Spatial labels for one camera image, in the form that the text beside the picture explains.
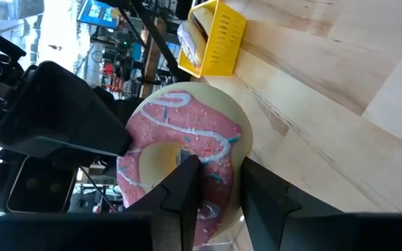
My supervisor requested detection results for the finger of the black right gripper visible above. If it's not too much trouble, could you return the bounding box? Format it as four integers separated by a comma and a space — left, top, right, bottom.
0, 60, 133, 158

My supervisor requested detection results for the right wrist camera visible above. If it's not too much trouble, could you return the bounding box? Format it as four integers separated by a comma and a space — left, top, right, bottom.
6, 155, 79, 214

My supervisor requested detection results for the yellow plastic basket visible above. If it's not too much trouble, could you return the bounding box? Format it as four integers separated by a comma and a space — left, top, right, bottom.
177, 0, 248, 78

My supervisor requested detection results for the blue computer screen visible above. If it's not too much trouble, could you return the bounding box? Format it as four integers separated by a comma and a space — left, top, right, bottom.
77, 0, 120, 31

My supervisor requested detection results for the pink sprinkled donut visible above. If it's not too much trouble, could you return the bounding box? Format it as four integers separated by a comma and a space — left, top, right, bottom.
116, 82, 254, 247

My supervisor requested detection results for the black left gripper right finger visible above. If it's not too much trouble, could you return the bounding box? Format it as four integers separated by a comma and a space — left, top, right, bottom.
241, 157, 402, 251

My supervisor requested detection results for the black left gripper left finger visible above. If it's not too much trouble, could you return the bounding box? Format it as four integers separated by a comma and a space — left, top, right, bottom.
0, 154, 202, 251

